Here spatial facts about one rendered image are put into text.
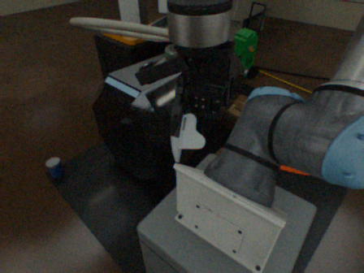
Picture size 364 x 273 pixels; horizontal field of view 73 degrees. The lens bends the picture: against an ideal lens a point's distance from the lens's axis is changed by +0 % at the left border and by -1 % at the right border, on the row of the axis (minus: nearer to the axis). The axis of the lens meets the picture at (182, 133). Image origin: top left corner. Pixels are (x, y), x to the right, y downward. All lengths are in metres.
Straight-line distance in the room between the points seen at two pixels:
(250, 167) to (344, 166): 0.20
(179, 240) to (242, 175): 0.26
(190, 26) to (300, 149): 0.32
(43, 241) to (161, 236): 1.25
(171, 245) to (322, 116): 0.48
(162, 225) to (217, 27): 0.56
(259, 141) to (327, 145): 0.16
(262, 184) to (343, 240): 1.39
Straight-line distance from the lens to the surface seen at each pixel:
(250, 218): 0.56
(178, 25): 0.35
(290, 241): 0.79
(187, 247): 0.72
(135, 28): 0.95
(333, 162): 0.51
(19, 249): 1.94
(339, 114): 0.53
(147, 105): 1.43
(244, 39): 3.27
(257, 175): 0.61
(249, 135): 0.62
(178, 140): 0.42
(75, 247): 1.79
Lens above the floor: 1.50
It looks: 39 degrees down
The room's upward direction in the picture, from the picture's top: straight up
